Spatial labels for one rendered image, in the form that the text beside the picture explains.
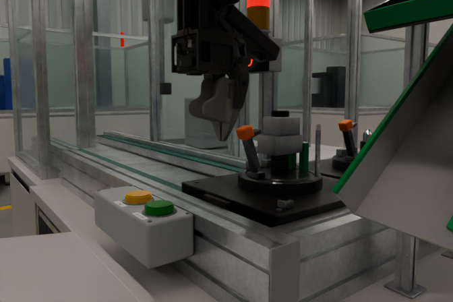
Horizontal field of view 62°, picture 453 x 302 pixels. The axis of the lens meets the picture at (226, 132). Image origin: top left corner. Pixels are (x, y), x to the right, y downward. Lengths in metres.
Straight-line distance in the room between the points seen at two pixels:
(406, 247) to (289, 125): 0.24
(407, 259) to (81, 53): 1.31
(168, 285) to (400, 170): 0.34
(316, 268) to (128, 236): 0.25
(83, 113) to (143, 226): 1.09
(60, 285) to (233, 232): 0.27
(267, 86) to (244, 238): 0.47
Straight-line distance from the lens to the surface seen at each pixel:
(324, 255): 0.49
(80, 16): 1.58
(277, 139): 0.60
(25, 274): 0.66
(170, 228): 0.51
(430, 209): 0.41
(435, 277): 0.65
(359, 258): 0.55
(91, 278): 0.61
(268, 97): 0.85
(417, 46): 0.53
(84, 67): 1.57
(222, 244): 0.49
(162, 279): 0.58
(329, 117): 5.78
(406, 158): 0.47
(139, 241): 0.52
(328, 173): 0.76
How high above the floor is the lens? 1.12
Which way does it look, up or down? 5 degrees down
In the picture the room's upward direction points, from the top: straight up
